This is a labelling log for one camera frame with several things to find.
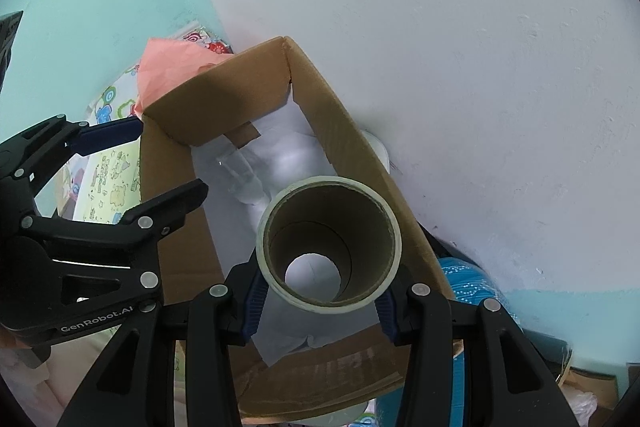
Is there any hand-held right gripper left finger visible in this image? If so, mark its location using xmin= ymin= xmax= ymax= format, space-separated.
xmin=60 ymin=258 xmax=271 ymax=427

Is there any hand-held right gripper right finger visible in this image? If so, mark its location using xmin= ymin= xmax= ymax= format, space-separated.
xmin=374 ymin=276 xmax=581 ymax=427

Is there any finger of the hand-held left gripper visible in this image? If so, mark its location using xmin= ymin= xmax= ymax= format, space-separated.
xmin=0 ymin=113 xmax=145 ymax=228
xmin=20 ymin=179 xmax=209 ymax=289

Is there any large masking tape roll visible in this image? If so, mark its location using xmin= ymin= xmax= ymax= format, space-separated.
xmin=256 ymin=176 xmax=403 ymax=314

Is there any brown cardboard box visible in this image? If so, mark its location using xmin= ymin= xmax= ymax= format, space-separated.
xmin=140 ymin=36 xmax=466 ymax=423

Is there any floral printed cloth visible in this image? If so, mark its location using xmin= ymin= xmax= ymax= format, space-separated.
xmin=82 ymin=19 xmax=236 ymax=128

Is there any yellow cartoon printed mat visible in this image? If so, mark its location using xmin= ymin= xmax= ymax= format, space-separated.
xmin=52 ymin=139 xmax=143 ymax=228

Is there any pink crumpled paper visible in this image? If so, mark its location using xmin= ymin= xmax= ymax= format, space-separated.
xmin=134 ymin=37 xmax=223 ymax=118

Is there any white cloth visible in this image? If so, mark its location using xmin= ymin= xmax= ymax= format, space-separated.
xmin=0 ymin=332 xmax=101 ymax=427

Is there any dark panel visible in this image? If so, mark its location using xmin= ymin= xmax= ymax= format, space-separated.
xmin=0 ymin=11 xmax=25 ymax=92

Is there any white plastic bag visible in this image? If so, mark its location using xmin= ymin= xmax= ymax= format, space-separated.
xmin=562 ymin=389 xmax=600 ymax=425

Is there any brown cardboard piece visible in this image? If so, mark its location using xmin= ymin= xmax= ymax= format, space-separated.
xmin=552 ymin=364 xmax=621 ymax=413

